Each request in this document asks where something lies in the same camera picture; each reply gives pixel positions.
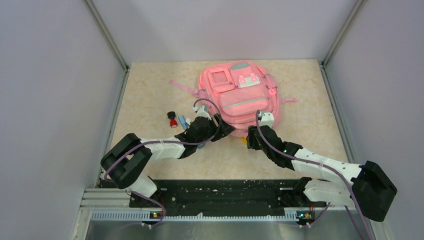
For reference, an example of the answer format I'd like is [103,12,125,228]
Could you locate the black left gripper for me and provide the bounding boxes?
[196,113,235,146]

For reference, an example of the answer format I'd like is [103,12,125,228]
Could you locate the pink student backpack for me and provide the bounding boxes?
[169,60,298,138]

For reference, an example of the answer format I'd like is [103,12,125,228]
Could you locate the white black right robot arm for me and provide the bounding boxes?
[247,125,398,222]

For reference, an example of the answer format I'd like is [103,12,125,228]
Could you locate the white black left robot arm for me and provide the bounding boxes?
[100,114,235,207]

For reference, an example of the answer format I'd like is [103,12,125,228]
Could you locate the yellow green block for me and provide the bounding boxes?
[240,137,248,145]

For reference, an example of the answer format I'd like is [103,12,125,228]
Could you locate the white mini stapler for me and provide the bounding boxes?
[185,118,192,128]

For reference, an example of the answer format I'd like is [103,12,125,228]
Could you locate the light blue eraser stick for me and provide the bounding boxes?
[178,115,188,130]

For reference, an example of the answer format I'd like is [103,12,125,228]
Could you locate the red black stamp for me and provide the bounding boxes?
[167,111,178,128]

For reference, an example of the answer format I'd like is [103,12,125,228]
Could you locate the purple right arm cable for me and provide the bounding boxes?
[255,110,375,240]

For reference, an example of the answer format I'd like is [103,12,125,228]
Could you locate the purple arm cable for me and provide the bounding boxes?
[102,98,223,229]
[255,110,375,240]

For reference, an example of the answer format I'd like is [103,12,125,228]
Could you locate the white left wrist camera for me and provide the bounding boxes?
[192,104,212,121]

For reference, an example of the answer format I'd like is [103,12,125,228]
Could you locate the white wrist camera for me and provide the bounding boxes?
[258,111,275,129]
[192,104,212,121]

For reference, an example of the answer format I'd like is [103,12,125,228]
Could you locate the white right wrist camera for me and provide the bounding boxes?
[258,111,275,129]

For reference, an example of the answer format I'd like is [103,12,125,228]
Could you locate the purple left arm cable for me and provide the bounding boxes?
[102,98,223,229]

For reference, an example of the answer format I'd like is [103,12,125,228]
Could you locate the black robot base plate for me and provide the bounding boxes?
[129,179,327,217]

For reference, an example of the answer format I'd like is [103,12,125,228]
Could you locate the right aluminium corner post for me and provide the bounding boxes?
[321,0,368,68]

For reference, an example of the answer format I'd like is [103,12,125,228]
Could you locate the aluminium corner post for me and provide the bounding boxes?
[82,0,129,71]
[321,0,368,68]

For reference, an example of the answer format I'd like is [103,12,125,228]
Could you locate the left aluminium corner post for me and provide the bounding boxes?
[82,0,129,71]

